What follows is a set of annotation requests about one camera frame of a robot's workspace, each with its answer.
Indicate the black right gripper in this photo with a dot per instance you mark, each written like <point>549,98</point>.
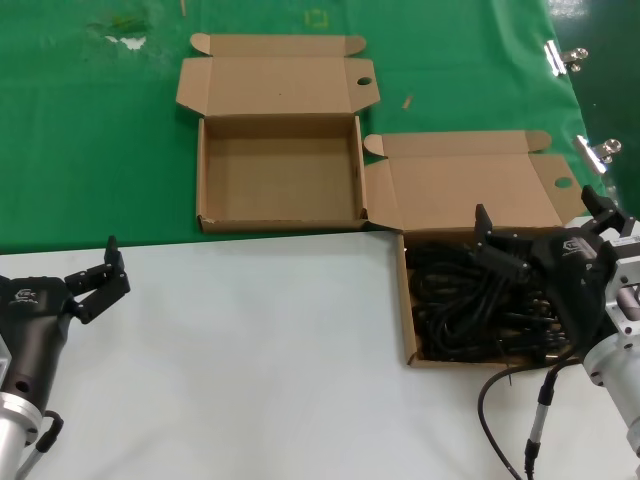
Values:
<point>575,280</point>

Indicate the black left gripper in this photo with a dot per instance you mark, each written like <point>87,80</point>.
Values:
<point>35,330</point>

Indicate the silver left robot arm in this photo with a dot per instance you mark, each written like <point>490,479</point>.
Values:
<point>15,430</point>

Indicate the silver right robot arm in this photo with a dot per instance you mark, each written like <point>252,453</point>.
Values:
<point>620,380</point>

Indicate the open brown cardboard box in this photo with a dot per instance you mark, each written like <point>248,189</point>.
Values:
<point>280,170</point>
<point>460,190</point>

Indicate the silver binder clip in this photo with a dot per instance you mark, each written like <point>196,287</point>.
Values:
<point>590,155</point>
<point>555,57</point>

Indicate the green table cloth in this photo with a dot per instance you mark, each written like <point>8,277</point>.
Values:
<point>75,150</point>

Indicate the yellow tape square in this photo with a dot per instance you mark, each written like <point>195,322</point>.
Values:
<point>307,18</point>

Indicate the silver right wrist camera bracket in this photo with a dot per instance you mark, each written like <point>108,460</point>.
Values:
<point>627,265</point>

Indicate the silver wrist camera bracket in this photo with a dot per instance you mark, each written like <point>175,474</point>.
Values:
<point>3,357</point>
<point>627,265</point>

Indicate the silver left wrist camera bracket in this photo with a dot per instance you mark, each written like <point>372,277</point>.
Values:
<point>3,357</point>

